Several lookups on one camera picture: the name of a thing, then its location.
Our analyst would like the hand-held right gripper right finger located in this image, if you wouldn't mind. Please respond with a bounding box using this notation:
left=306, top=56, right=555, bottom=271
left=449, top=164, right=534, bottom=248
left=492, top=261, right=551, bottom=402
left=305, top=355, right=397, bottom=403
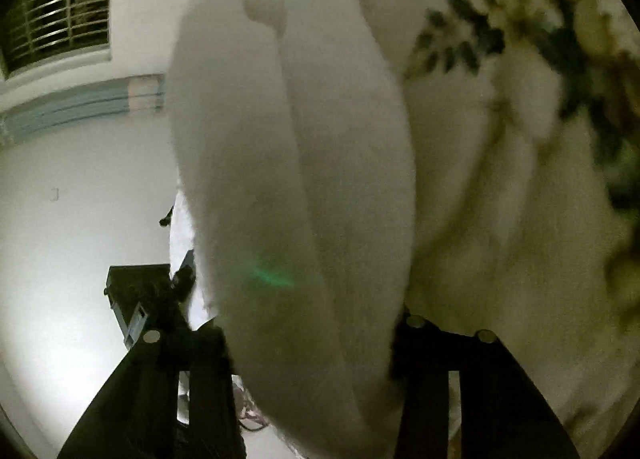
left=392, top=310, right=581, bottom=459

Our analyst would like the white knit sweater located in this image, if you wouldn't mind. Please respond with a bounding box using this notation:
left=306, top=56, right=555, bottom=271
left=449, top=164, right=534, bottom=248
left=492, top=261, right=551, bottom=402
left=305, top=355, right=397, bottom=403
left=167, top=0, right=623, bottom=459

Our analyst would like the grey-green striped curtain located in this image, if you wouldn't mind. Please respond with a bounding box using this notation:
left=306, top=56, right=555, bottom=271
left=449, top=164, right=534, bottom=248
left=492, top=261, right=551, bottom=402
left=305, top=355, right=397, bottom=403
left=0, top=73, right=167, bottom=146

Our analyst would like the cable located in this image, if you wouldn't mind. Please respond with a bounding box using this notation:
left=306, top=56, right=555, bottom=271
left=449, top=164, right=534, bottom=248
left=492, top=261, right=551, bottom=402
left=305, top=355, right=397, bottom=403
left=236, top=385, right=274, bottom=433

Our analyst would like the barred window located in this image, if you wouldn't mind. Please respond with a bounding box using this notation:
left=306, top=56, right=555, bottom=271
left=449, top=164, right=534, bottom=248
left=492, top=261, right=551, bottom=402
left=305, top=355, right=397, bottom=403
left=0, top=0, right=118, bottom=86

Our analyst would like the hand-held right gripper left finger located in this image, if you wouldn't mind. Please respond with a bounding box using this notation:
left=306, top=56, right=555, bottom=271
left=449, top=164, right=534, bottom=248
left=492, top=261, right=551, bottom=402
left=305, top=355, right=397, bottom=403
left=57, top=324, right=247, bottom=459

